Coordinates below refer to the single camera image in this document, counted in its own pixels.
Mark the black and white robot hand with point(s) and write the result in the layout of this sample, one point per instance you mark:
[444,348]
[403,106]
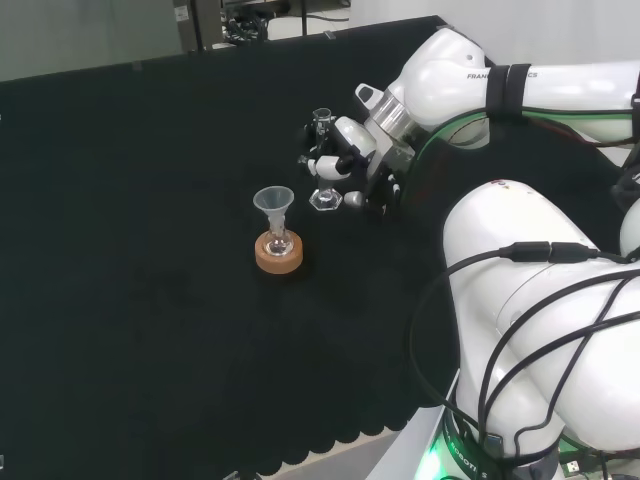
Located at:
[352,137]

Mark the clear glass graduated cylinder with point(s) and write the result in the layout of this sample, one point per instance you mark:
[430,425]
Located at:
[325,200]

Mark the clear plastic funnel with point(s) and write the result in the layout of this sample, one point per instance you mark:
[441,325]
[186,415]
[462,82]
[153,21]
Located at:
[272,200]

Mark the clear round-bottom flask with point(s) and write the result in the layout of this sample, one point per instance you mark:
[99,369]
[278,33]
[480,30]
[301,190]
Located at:
[277,245]

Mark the black table cloth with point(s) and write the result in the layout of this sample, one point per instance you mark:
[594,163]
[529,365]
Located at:
[150,250]

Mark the grey pale board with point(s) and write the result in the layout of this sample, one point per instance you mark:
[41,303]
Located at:
[85,35]

